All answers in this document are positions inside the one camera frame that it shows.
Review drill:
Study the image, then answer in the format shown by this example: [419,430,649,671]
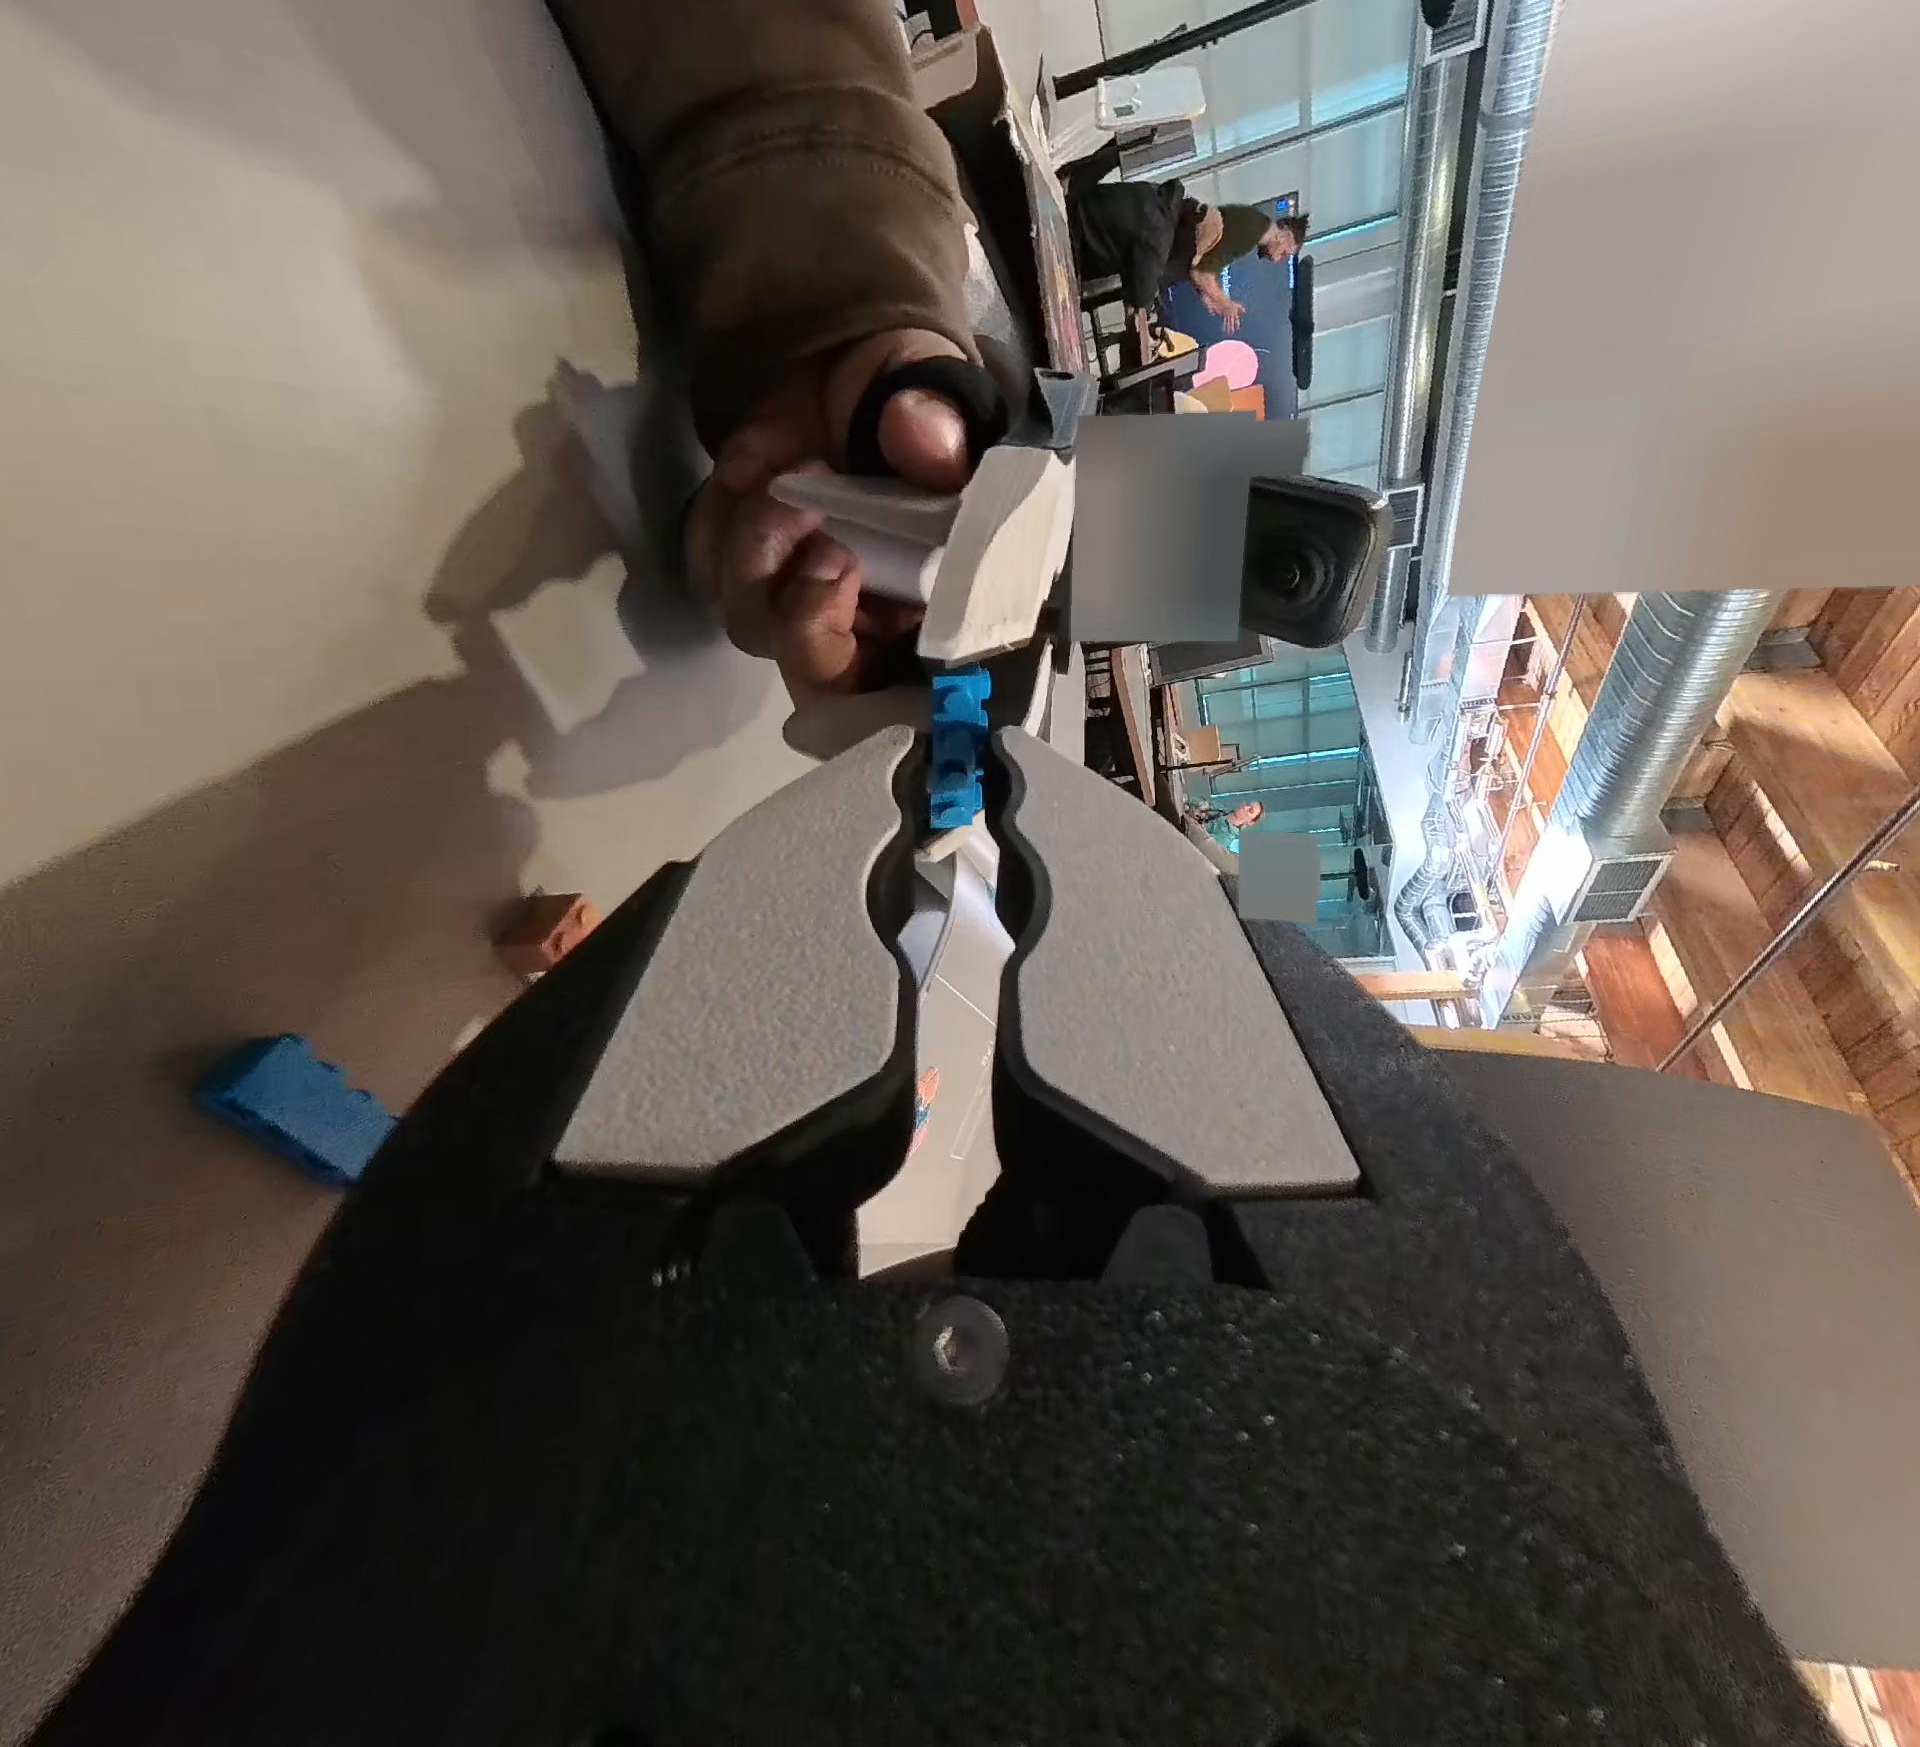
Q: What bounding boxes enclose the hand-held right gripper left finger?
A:
[551,726,920,1185]

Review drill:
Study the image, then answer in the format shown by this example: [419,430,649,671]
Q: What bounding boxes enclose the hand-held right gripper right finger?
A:
[991,726,1365,1201]

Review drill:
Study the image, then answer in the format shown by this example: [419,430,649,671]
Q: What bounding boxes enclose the long blue brick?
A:
[929,665,997,830]

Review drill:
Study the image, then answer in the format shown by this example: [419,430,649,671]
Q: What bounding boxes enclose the long orange studded plate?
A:
[499,892,603,977]

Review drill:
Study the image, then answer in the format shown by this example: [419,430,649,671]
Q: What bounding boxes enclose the grey instruction booklet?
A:
[856,817,1041,1276]

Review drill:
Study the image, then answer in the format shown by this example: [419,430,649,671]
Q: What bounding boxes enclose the small blue brick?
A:
[191,1034,401,1187]

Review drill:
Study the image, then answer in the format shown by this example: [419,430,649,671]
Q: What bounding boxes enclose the person's left forearm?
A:
[495,0,1037,429]

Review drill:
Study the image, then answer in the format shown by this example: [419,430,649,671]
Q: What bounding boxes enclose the grey desk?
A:
[0,0,1083,1747]

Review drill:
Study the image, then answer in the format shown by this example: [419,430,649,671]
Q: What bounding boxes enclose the large display screen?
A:
[1162,253,1310,429]

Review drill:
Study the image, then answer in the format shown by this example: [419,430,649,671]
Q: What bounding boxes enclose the dark printed toy box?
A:
[1020,127,1098,371]

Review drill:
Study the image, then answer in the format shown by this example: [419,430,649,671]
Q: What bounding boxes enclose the metal air vent box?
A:
[1569,850,1679,927]

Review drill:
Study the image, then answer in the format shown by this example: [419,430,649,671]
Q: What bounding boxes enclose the white ceiling projector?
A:
[1096,65,1209,132]

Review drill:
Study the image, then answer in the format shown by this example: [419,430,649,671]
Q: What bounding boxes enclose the wood-edged black table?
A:
[1411,1025,1920,1666]

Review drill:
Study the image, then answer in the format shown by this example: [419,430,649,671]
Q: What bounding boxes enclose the large spiral air duct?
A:
[1499,590,1787,1027]

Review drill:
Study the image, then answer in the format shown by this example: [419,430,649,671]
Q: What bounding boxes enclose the slim spiral air duct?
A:
[1373,0,1606,729]

